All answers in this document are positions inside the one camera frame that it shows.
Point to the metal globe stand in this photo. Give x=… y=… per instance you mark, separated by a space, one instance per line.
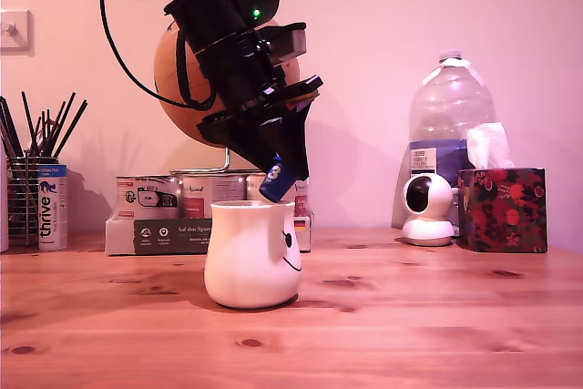
x=226 y=159

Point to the pet food can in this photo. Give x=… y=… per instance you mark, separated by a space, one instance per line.
x=301 y=200
x=198 y=195
x=146 y=197

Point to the orange globe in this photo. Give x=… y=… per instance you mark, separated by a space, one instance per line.
x=168 y=70

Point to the white smiley face mug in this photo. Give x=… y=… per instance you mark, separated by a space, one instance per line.
x=248 y=257

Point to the large clear water bottle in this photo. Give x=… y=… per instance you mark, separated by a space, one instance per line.
x=451 y=102

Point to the white tissue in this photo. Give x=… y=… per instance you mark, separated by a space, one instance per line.
x=489 y=145

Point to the white thrive tube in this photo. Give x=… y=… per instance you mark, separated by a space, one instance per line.
x=52 y=211

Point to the floral tissue box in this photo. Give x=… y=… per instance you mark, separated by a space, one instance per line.
x=501 y=211

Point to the thick black stick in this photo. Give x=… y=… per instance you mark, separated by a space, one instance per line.
x=10 y=127

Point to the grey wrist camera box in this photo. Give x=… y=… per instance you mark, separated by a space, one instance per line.
x=296 y=40

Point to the small white round camera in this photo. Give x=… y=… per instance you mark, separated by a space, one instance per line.
x=428 y=207

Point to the white wall switch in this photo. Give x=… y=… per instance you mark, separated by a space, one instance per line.
x=16 y=31

